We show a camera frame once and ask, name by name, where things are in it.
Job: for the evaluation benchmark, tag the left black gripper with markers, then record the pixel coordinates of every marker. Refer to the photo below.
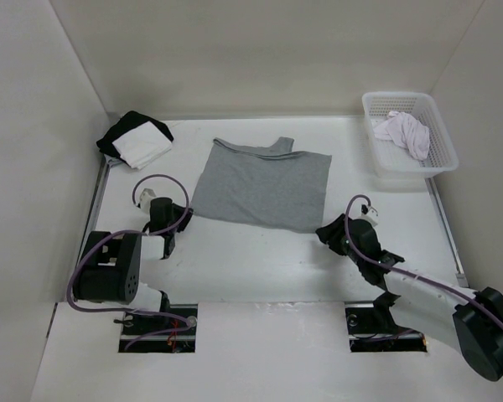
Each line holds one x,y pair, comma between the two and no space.
180,228

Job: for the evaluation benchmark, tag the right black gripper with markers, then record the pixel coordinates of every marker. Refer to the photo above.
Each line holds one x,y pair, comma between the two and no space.
327,233

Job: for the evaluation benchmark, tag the grey tank top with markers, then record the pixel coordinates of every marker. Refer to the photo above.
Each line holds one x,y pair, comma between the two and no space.
273,187

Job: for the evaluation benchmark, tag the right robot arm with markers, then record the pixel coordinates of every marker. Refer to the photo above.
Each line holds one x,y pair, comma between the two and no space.
470,322

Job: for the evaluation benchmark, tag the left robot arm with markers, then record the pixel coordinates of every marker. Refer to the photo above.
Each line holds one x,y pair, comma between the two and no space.
110,272

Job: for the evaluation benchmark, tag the folded white tank top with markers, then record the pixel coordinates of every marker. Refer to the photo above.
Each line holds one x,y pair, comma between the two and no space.
142,145

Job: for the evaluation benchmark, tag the folded black tank top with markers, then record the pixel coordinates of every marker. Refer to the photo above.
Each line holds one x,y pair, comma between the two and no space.
129,122

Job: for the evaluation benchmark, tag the light pink tank top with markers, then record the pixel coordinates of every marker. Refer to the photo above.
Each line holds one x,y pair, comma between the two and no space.
406,132

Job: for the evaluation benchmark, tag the white plastic basket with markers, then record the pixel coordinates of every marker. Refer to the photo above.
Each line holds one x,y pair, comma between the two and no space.
391,161

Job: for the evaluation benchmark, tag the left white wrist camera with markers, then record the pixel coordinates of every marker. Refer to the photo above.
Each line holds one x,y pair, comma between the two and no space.
144,197

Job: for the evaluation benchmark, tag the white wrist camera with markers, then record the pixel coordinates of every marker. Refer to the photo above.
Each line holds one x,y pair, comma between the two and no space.
144,197
369,214

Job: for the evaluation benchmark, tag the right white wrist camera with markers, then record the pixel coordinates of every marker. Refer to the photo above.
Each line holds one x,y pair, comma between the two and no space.
369,214

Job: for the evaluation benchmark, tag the right metal table rail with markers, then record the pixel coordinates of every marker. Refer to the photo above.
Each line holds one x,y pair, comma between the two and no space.
439,208

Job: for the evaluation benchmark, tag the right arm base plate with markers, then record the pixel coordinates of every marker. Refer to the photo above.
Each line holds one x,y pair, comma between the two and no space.
373,322

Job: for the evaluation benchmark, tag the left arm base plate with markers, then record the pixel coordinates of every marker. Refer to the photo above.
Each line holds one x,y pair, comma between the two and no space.
134,325

